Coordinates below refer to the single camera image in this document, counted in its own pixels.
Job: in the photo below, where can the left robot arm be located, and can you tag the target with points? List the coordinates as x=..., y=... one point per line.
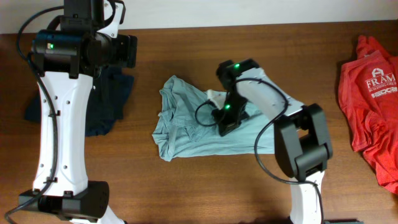
x=65, y=58

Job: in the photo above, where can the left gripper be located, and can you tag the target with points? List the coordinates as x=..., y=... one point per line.
x=127, y=50

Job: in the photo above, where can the light blue t-shirt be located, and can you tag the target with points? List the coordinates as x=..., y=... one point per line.
x=178, y=133

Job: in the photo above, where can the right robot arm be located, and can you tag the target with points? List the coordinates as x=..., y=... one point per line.
x=301, y=137

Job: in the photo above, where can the red printed t-shirt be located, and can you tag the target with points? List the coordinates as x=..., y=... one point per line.
x=367, y=95

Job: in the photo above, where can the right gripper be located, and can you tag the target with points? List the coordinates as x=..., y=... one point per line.
x=226, y=124

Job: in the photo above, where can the folded black garment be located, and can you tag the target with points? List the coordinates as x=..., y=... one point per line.
x=89, y=106

